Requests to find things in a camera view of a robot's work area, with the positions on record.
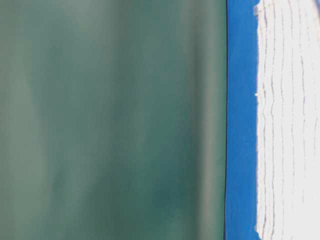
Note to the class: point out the white towel with purple stripes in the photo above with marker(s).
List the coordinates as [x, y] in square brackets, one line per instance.
[288, 120]

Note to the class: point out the blue table cloth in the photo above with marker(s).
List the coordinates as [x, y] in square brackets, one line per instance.
[241, 121]

